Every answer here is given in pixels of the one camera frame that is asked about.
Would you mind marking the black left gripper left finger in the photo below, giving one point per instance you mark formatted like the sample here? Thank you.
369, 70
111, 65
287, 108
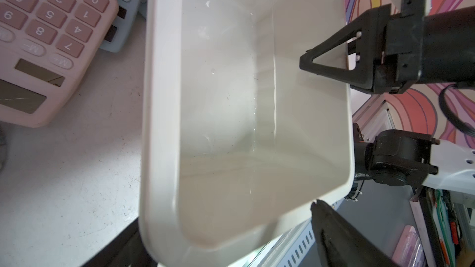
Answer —
340, 244

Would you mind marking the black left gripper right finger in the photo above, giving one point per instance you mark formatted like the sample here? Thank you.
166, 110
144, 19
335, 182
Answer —
364, 40

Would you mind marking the white plastic storage box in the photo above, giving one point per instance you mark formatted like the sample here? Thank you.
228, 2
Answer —
237, 140

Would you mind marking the pink calculator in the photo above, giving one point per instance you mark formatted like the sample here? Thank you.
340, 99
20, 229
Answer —
46, 49

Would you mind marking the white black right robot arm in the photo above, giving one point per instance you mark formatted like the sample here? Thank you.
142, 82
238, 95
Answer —
398, 158

